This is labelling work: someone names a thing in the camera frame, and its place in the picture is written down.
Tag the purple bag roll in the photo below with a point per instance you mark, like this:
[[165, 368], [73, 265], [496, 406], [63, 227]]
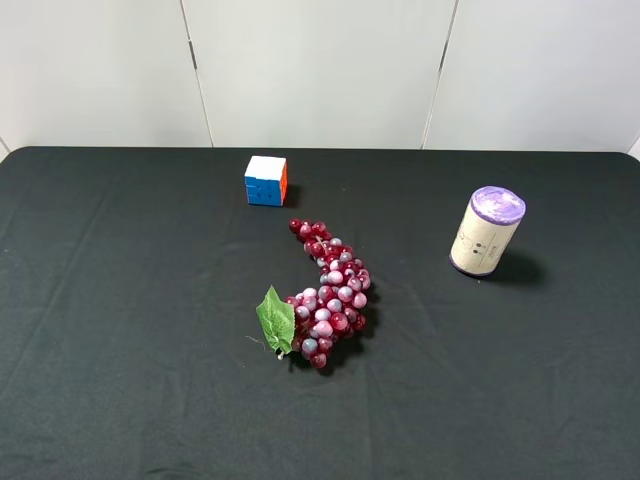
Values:
[[490, 220]]

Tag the colourful puzzle cube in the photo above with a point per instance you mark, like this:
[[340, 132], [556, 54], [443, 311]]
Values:
[[266, 181]]

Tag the red artificial grape bunch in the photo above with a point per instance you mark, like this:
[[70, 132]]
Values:
[[311, 322]]

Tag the black tablecloth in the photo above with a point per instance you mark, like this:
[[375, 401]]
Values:
[[130, 346]]

